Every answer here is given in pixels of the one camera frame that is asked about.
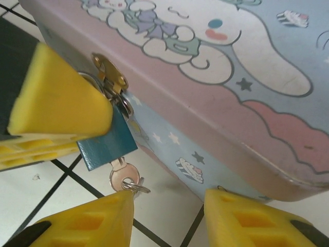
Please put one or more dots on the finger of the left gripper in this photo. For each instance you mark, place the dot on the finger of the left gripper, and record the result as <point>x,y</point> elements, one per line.
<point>56,97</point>

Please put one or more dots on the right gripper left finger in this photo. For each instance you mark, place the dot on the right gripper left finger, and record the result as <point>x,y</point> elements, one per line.
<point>84,223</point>

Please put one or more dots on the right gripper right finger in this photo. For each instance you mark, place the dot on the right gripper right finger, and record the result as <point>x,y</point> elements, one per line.
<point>257,226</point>

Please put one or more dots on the small teal padlock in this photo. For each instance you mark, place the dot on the small teal padlock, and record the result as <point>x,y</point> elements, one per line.
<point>108,146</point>

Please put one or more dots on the pastel cartoon tin box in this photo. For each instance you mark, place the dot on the pastel cartoon tin box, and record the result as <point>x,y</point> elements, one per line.
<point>231,103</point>

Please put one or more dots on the gold metal box hasp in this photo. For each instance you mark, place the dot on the gold metal box hasp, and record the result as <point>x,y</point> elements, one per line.
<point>113,72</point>

